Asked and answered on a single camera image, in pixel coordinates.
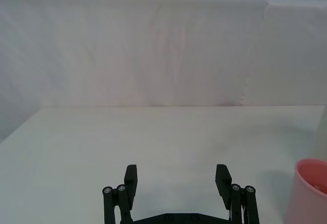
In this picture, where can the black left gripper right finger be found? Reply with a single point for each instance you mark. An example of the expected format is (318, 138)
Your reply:
(224, 185)

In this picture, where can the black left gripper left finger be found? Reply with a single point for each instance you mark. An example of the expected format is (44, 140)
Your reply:
(130, 183)

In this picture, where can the white table cloth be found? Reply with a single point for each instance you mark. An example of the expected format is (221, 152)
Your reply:
(127, 137)

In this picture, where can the pink plastic cup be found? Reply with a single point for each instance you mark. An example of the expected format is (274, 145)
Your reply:
(304, 198)

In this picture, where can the white curtain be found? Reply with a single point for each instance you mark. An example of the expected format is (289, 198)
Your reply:
(127, 55)

